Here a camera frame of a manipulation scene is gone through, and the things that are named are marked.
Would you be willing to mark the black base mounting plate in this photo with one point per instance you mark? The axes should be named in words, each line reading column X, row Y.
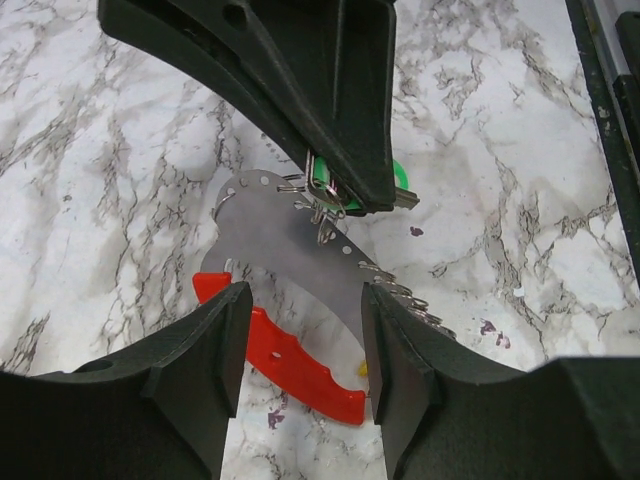
column 607, row 37

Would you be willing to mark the green head key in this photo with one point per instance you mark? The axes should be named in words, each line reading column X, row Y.
column 405, row 198

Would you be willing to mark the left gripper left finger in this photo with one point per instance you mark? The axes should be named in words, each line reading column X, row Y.
column 156, row 409

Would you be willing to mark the green key tag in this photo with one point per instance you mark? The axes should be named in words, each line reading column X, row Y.
column 325, row 189

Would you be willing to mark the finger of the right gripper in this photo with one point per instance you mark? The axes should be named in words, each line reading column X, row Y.
column 315, row 76

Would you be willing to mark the keyring bunch with tags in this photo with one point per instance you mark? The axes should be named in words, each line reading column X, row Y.
column 265, row 225

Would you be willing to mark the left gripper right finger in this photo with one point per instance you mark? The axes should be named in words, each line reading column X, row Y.
column 447, row 412

